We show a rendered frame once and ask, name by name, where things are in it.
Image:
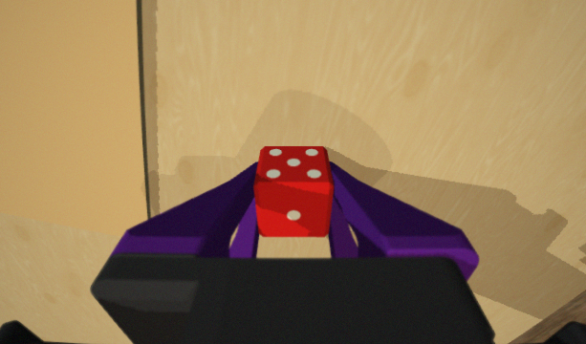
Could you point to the red dice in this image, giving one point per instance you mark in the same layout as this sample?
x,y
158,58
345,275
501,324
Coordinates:
x,y
293,191

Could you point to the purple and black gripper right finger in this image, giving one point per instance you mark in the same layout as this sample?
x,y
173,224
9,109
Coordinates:
x,y
388,227

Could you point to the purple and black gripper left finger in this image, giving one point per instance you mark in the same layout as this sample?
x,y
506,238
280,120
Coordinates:
x,y
202,225

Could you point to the tan square mat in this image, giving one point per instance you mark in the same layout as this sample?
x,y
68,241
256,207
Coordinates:
x,y
72,114

